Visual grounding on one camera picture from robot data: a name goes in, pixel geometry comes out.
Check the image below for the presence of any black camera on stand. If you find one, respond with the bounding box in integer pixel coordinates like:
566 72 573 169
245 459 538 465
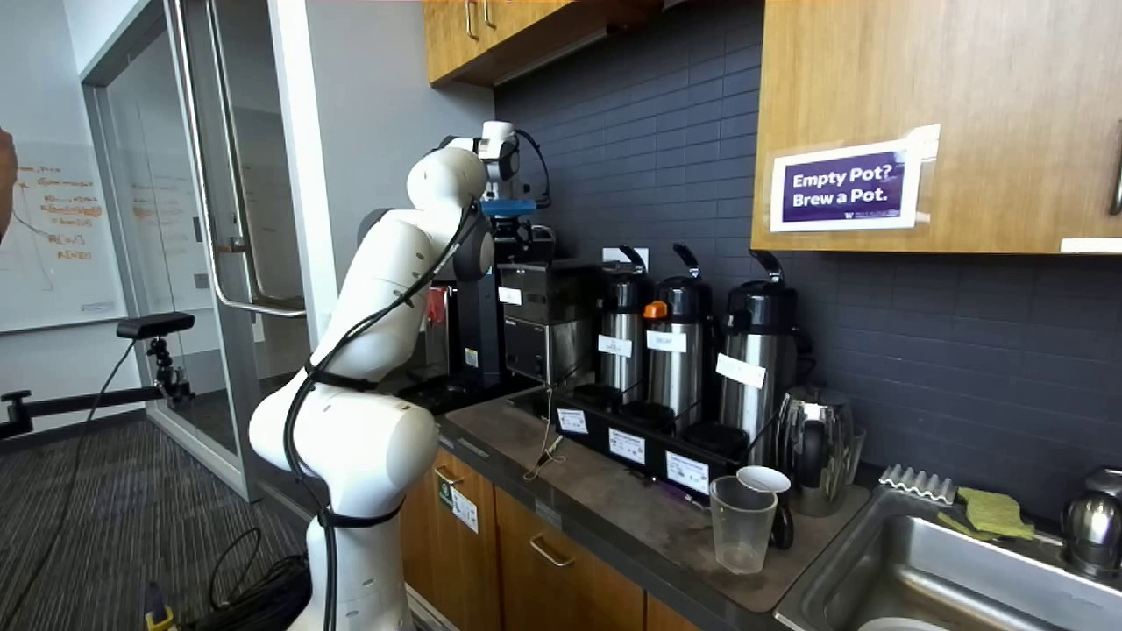
0 313 193 436

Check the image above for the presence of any middle steel airpot orange tab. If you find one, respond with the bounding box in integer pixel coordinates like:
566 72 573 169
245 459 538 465
643 241 711 428

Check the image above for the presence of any steel coffee bean grinder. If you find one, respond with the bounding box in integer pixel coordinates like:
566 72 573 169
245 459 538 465
496 231 599 382

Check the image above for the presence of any black coffee brewer machine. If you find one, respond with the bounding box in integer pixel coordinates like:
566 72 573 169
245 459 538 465
406 272 505 411

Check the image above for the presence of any upper wooden cabinet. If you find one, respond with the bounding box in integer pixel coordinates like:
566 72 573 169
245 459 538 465
751 0 1122 254

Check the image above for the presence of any purple empty pot sign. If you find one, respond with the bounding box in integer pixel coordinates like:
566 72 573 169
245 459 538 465
768 127 939 233

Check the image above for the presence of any clear plastic cup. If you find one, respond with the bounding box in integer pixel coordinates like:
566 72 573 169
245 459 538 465
710 477 775 576

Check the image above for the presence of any left steel airpot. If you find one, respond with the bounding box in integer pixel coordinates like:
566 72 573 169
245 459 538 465
598 246 649 404

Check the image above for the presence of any steel kettle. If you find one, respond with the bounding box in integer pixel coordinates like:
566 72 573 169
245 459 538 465
1063 465 1122 577

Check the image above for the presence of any black airpot rack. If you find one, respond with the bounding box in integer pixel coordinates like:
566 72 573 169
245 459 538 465
516 385 751 502

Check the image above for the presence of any green cloth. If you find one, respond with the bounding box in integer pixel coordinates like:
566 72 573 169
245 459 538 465
958 487 1034 539

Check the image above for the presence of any green compost label sticker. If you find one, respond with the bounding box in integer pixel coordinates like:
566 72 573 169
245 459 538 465
436 469 482 531

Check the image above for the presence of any right steel airpot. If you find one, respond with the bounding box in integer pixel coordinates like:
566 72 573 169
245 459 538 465
716 253 798 462

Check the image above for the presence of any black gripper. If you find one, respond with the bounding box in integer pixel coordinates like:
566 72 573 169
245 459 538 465
476 183 540 258

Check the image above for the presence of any black mug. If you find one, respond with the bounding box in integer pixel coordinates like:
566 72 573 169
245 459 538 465
738 462 794 550

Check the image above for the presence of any silver cabinet handle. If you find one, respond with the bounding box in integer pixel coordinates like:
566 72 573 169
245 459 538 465
529 536 573 570

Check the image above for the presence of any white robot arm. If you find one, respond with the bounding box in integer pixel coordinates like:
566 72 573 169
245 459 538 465
249 120 521 631

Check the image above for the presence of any steel glass coffee carafe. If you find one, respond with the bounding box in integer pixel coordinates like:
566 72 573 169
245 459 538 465
775 385 866 514

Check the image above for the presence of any stainless steel sink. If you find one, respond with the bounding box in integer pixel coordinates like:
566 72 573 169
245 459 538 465
775 495 1122 631

